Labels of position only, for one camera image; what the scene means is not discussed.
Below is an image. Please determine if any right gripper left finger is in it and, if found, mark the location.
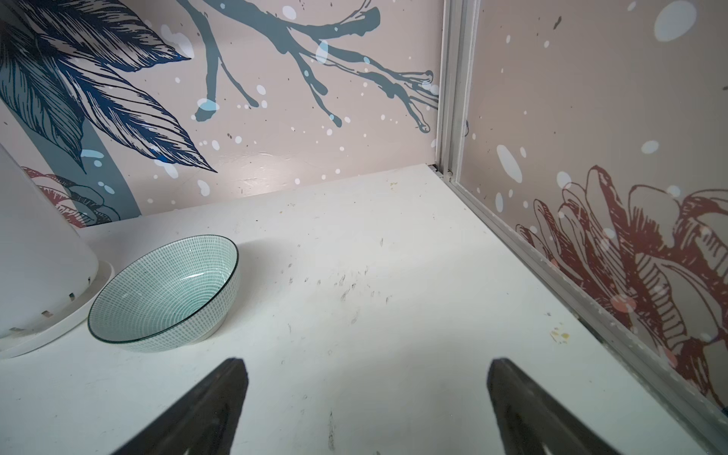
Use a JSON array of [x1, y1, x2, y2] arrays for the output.
[[116, 358, 248, 454]]

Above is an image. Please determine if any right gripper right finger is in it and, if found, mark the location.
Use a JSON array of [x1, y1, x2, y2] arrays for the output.
[[486, 358, 619, 455]]

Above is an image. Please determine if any light green glass bowl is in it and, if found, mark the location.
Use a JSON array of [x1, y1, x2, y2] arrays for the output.
[[87, 234, 241, 353]]

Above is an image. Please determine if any white utensil cup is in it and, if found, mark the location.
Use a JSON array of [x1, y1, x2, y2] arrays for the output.
[[1, 149, 115, 359]]

